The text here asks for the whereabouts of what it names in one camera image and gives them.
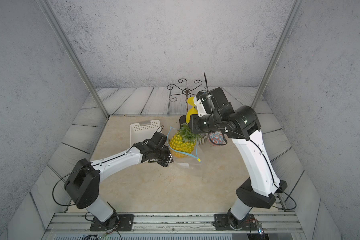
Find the yellow plastic wine glass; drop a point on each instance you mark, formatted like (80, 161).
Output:
(192, 109)

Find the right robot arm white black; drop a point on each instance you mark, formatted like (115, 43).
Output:
(242, 126)

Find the red blue patterned bowl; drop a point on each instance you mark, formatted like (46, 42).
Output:
(217, 139)

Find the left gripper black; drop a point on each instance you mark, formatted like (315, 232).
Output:
(170, 160)

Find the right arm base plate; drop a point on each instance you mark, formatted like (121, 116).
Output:
(225, 222)

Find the black metal cup rack stand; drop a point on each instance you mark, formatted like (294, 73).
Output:
(179, 94)

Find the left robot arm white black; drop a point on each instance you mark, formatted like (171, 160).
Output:
(83, 182)

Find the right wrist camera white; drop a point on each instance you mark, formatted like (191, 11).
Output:
(204, 106)

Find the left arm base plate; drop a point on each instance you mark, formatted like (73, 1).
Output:
(120, 223)

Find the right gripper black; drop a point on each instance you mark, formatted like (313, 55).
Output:
(194, 125)

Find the left aluminium frame post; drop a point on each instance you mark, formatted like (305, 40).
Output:
(58, 30)

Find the yellow pineapple green crown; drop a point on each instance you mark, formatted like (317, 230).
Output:
(184, 140)

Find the right aluminium frame post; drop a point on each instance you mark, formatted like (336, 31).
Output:
(286, 31)

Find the aluminium frame post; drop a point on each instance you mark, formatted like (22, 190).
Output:
(286, 31)
(58, 30)

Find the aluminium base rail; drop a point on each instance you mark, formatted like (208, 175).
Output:
(176, 226)

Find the clear zip-top bag blue seal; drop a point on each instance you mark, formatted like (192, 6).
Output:
(191, 164)

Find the white plastic basket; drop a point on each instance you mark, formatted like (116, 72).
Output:
(143, 130)

